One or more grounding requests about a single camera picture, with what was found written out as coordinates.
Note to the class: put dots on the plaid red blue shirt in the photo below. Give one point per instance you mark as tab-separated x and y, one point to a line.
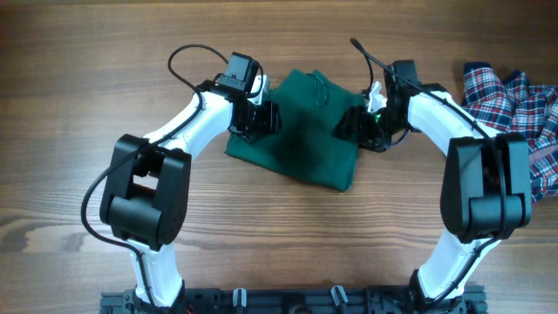
515	105

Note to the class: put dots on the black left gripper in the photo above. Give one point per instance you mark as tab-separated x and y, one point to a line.
268	121

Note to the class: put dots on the dark green cloth garment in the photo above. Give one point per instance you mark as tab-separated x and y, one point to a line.
310	107

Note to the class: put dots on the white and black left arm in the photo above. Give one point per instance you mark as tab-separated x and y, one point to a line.
145	196

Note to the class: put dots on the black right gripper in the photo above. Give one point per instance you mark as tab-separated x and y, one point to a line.
353	119

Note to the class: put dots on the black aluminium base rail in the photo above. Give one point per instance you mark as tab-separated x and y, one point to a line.
372	299

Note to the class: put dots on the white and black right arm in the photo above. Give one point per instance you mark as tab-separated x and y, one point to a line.
485	194

